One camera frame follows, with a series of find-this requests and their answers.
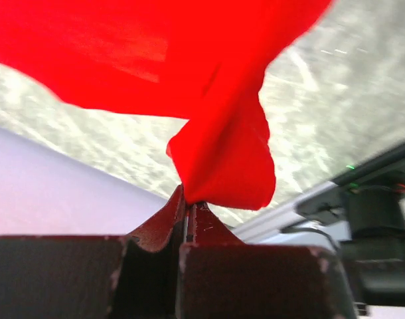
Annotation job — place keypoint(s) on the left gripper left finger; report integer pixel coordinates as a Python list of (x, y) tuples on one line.
[(95, 276)]

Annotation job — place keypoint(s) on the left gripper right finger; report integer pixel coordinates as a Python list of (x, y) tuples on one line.
[(222, 277)]

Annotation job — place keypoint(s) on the red t shirt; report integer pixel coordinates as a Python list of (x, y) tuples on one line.
[(203, 61)]

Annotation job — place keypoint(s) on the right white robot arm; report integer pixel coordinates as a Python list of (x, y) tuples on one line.
[(374, 257)]

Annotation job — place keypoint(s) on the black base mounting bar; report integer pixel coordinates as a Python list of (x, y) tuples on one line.
[(387, 169)]

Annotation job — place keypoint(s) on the aluminium frame rail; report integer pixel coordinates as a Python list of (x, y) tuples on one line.
[(267, 226)]

